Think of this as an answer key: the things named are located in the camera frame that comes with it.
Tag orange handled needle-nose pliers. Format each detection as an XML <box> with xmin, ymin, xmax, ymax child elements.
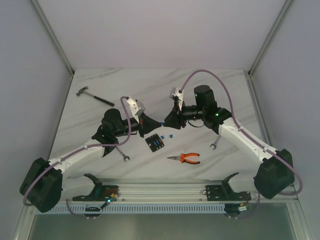
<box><xmin>167</xmin><ymin>153</ymin><xmax>201</xmax><ymax>165</ymax></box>

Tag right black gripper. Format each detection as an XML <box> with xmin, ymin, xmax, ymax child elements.
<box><xmin>162</xmin><ymin>99</ymin><xmax>205</xmax><ymax>130</ymax></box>

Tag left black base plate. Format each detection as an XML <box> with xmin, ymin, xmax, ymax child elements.
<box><xmin>72</xmin><ymin>185</ymin><xmax>119</xmax><ymax>202</ymax></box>

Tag right silver wrench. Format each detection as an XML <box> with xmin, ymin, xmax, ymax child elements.
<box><xmin>210</xmin><ymin>135</ymin><xmax>221</xmax><ymax>150</ymax></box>

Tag aluminium mounting rail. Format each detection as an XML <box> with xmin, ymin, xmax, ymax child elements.
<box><xmin>26</xmin><ymin>177</ymin><xmax>299</xmax><ymax>203</ymax></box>

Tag left aluminium frame post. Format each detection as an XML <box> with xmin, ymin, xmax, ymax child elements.
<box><xmin>30</xmin><ymin>0</ymin><xmax>75</xmax><ymax>77</ymax></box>

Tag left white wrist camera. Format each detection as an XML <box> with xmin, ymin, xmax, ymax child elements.
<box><xmin>126</xmin><ymin>97</ymin><xmax>146</xmax><ymax>122</ymax></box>

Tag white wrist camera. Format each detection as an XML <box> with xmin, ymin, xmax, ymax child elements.
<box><xmin>126</xmin><ymin>97</ymin><xmax>146</xmax><ymax>122</ymax></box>
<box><xmin>169</xmin><ymin>87</ymin><xmax>184</xmax><ymax>101</ymax></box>

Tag black fuse box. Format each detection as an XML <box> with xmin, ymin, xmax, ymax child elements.
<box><xmin>145</xmin><ymin>133</ymin><xmax>165</xmax><ymax>153</ymax></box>

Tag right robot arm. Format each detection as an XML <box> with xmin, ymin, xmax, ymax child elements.
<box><xmin>163</xmin><ymin>85</ymin><xmax>295</xmax><ymax>200</ymax></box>

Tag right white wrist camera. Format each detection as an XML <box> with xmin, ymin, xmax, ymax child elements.
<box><xmin>169</xmin><ymin>87</ymin><xmax>184</xmax><ymax>101</ymax></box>

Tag white slotted cable duct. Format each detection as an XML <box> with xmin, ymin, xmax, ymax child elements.
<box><xmin>46</xmin><ymin>203</ymin><xmax>226</xmax><ymax>215</ymax></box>

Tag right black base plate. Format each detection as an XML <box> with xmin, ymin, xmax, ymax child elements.
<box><xmin>205</xmin><ymin>185</ymin><xmax>252</xmax><ymax>202</ymax></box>

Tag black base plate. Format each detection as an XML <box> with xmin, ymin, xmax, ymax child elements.
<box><xmin>72</xmin><ymin>185</ymin><xmax>119</xmax><ymax>202</ymax></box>
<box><xmin>205</xmin><ymin>185</ymin><xmax>252</xmax><ymax>202</ymax></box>

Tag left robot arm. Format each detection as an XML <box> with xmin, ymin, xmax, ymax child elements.
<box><xmin>19</xmin><ymin>108</ymin><xmax>161</xmax><ymax>213</ymax></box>

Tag silver wrench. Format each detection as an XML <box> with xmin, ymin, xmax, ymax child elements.
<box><xmin>210</xmin><ymin>135</ymin><xmax>221</xmax><ymax>150</ymax></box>
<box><xmin>115</xmin><ymin>146</ymin><xmax>130</xmax><ymax>162</ymax></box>

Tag left silver wrench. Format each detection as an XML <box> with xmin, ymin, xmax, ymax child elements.
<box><xmin>115</xmin><ymin>146</ymin><xmax>130</xmax><ymax>162</ymax></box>

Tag right aluminium frame post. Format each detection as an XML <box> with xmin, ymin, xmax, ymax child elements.
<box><xmin>248</xmin><ymin>0</ymin><xmax>295</xmax><ymax>78</ymax></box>

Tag claw hammer black handle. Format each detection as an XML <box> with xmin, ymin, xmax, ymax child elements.
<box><xmin>76</xmin><ymin>86</ymin><xmax>115</xmax><ymax>107</ymax></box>

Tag aluminium frame post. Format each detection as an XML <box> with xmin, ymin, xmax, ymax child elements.
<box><xmin>248</xmin><ymin>0</ymin><xmax>295</xmax><ymax>78</ymax></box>
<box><xmin>30</xmin><ymin>0</ymin><xmax>75</xmax><ymax>77</ymax></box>

